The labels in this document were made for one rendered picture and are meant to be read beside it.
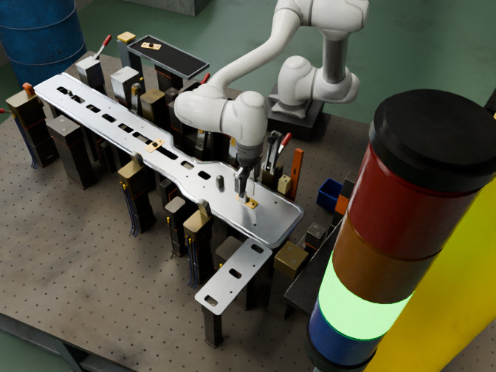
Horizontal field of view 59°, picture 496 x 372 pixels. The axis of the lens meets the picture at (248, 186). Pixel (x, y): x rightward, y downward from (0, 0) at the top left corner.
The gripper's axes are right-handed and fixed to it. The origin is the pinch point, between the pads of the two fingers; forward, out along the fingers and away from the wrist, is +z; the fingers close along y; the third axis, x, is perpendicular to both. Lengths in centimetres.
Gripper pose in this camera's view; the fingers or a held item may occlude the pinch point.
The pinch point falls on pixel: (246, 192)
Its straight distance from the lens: 156.3
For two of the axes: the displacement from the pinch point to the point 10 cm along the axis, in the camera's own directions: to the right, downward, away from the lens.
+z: -0.4, 6.7, 7.4
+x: 8.0, 4.7, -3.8
